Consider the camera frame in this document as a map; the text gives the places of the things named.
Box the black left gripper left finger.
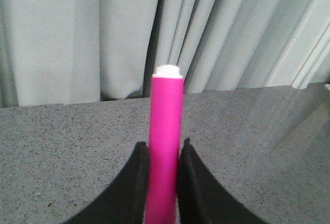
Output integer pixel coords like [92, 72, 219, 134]
[65, 142, 150, 223]

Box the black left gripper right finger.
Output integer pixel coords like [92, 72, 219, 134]
[177, 138, 265, 223]

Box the pink marker pen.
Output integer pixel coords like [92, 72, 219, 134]
[145, 64, 184, 223]

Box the grey curtain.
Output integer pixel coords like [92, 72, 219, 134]
[1, 0, 329, 108]

